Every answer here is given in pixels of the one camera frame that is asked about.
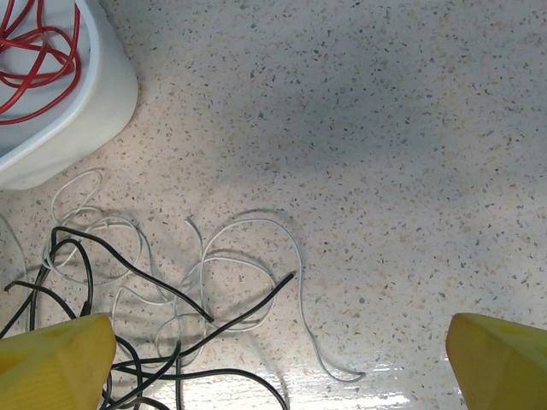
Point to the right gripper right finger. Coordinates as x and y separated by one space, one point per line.
504 367

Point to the white plastic tray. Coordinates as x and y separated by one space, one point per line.
107 98

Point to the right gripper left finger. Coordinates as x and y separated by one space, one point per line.
51 367

